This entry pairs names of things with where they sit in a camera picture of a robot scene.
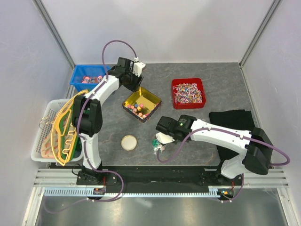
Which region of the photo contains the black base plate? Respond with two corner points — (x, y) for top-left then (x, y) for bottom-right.
(76, 166), (242, 195)

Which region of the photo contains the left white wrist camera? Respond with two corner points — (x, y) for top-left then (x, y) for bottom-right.
(132, 61), (146, 77)

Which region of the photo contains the yellow green wire hanger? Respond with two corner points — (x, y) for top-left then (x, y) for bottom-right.
(50, 89), (88, 166)

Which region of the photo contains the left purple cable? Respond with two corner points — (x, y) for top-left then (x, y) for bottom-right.
(75, 40), (139, 170)

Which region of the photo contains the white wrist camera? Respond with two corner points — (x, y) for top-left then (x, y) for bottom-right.
(156, 132), (175, 145)
(132, 61), (146, 77)

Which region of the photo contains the clear glass jar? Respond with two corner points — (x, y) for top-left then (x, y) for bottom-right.
(151, 138), (165, 154)

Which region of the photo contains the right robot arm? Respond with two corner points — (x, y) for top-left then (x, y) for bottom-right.
(152, 115), (273, 179)

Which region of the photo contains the gold tin of star candies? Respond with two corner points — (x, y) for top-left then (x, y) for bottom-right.
(122, 87), (162, 123)

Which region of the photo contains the purple cable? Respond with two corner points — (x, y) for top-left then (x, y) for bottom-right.
(157, 128), (291, 165)
(75, 40), (139, 170)

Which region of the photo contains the round wooden jar lid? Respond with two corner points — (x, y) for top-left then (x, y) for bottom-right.
(121, 135), (137, 151)

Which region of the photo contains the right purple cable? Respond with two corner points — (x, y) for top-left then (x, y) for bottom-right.
(157, 128), (291, 165)

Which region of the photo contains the red tray of lollipops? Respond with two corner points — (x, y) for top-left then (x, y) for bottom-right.
(171, 78), (206, 110)

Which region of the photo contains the white plastic basket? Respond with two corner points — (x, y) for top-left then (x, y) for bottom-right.
(31, 99), (83, 163)

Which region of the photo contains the blue plastic bin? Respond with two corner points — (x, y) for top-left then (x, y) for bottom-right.
(70, 65), (105, 92)

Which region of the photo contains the black cloth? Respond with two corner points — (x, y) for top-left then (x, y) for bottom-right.
(209, 109), (255, 161)

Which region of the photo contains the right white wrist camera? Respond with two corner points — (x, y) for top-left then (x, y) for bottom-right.
(156, 132), (175, 145)

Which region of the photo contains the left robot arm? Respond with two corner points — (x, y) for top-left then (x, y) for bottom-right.
(72, 57), (146, 171)

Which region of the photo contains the slotted cable duct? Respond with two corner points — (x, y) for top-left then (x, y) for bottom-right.
(44, 186), (222, 197)

